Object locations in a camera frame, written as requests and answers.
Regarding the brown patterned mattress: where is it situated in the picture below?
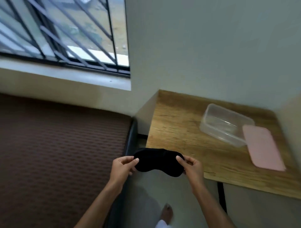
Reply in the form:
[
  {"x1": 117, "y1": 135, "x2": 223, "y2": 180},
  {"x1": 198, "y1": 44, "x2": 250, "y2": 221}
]
[{"x1": 0, "y1": 93, "x2": 132, "y2": 228}]

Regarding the person's left forearm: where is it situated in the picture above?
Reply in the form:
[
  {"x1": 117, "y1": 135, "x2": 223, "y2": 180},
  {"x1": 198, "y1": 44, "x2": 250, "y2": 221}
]
[{"x1": 74, "y1": 180, "x2": 125, "y2": 228}]

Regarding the clear plastic container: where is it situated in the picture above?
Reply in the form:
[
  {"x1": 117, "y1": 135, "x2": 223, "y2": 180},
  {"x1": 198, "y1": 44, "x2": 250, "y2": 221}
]
[{"x1": 199, "y1": 103, "x2": 255, "y2": 148}]

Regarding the pink container lid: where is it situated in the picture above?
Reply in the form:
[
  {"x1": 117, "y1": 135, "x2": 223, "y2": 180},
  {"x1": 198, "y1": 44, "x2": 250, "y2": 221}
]
[{"x1": 242, "y1": 125, "x2": 286, "y2": 172}]

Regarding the person's right hand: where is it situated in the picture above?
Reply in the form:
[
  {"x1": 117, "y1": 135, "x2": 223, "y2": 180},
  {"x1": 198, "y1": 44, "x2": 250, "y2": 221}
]
[{"x1": 176, "y1": 155, "x2": 205, "y2": 189}]

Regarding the wooden table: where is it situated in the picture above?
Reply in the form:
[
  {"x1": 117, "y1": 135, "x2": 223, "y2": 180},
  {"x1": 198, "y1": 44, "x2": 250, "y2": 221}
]
[{"x1": 146, "y1": 89, "x2": 301, "y2": 213}]

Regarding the black sleep eye mask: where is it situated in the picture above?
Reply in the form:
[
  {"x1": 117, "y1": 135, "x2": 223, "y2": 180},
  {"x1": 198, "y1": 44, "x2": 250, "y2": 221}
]
[{"x1": 133, "y1": 148, "x2": 185, "y2": 178}]

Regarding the person's foot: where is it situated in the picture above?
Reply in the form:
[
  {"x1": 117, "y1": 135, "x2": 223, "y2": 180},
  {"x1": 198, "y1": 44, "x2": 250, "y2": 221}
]
[{"x1": 161, "y1": 203, "x2": 174, "y2": 223}]

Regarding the person's right forearm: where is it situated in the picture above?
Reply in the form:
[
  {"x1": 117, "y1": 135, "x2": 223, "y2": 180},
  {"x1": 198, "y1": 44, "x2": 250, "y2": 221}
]
[{"x1": 191, "y1": 182, "x2": 236, "y2": 228}]

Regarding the black bed frame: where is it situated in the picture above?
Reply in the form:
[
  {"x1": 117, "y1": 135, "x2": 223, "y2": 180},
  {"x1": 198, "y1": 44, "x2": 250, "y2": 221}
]
[{"x1": 105, "y1": 119, "x2": 139, "y2": 228}]

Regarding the black metal window grille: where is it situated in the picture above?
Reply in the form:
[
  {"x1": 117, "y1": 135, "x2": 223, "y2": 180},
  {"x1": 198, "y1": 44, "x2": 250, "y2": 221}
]
[{"x1": 0, "y1": 0, "x2": 130, "y2": 78}]

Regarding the person's left hand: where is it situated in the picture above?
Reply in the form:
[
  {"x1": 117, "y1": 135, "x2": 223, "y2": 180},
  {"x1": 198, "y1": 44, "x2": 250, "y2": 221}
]
[{"x1": 109, "y1": 156, "x2": 140, "y2": 188}]

